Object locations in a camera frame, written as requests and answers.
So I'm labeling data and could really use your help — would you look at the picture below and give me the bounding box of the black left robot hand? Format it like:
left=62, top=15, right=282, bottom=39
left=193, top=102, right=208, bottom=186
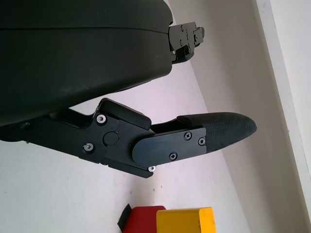
left=0, top=0, right=258, bottom=180

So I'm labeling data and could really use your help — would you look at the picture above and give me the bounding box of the red block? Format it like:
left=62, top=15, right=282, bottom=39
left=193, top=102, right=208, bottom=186
left=122, top=205, right=167, bottom=233

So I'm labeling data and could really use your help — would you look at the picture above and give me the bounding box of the yellow block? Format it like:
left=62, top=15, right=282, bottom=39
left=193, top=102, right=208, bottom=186
left=156, top=207, right=217, bottom=233

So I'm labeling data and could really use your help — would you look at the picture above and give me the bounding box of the black tape strip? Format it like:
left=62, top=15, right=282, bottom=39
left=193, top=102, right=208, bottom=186
left=117, top=203, right=132, bottom=230

